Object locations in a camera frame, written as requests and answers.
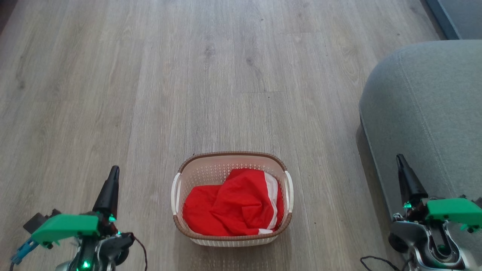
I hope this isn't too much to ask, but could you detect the grey fabric sofa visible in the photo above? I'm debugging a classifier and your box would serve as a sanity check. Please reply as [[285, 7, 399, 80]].
[[358, 40, 482, 230]]

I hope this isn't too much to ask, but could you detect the red and white garment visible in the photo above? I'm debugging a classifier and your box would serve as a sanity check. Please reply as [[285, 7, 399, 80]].
[[183, 168, 284, 237]]

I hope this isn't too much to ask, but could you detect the white brown-rimmed laundry basket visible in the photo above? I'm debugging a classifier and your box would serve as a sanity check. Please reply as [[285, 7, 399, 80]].
[[171, 151, 294, 247]]

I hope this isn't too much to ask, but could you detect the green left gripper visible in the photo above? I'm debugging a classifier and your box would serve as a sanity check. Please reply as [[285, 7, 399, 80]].
[[31, 166, 120, 250]]

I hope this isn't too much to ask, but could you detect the blue-grey upholstered furniture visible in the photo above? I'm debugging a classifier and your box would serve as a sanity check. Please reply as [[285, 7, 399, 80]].
[[425, 0, 482, 40]]

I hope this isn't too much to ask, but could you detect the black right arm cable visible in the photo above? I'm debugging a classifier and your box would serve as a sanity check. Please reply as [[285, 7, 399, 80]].
[[360, 256, 412, 271]]

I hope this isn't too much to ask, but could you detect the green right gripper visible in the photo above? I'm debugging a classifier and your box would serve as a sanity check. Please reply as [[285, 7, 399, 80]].
[[396, 154, 482, 233]]

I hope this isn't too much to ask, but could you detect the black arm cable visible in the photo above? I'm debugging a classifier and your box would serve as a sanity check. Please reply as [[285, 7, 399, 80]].
[[130, 233, 148, 271], [360, 256, 412, 271]]

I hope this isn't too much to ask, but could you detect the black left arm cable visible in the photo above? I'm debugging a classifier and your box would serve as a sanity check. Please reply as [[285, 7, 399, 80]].
[[130, 233, 148, 271]]

